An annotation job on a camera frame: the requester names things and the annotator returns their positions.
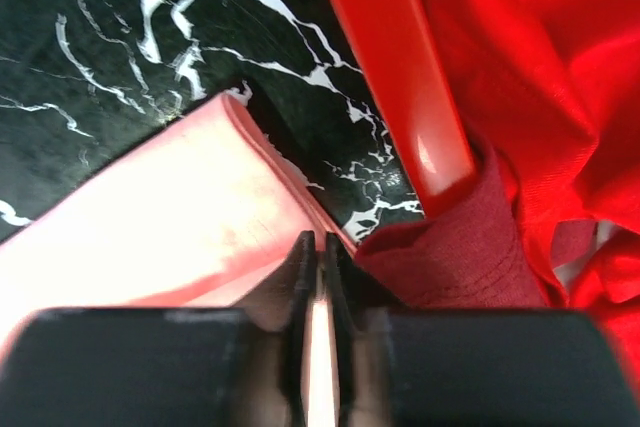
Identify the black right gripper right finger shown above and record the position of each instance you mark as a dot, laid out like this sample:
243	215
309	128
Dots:
466	367

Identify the red t shirt in bin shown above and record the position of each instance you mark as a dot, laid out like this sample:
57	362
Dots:
554	86

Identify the red plastic bin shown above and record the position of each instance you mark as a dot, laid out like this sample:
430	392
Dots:
393	45

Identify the salmon pink t shirt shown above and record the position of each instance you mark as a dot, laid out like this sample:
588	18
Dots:
196	217

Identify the black marble pattern mat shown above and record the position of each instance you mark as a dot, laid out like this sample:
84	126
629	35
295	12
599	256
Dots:
84	81

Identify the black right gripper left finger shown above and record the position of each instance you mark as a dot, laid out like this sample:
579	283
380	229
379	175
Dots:
235	366

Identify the dark red garment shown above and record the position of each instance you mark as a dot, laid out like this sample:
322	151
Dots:
470	256

